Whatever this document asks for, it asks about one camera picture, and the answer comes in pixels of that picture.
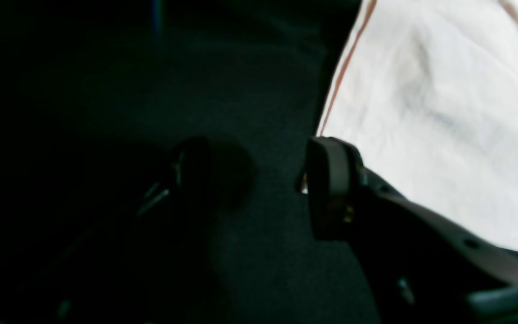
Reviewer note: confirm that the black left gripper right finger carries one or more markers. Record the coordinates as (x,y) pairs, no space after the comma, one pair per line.
(421,267)

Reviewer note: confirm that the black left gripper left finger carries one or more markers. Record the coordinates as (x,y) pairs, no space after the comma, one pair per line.
(140,233)

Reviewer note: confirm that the pink T-shirt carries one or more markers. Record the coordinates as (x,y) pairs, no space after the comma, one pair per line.
(427,90)

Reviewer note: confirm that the black table cloth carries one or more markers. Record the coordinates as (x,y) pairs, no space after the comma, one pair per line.
(86,77)

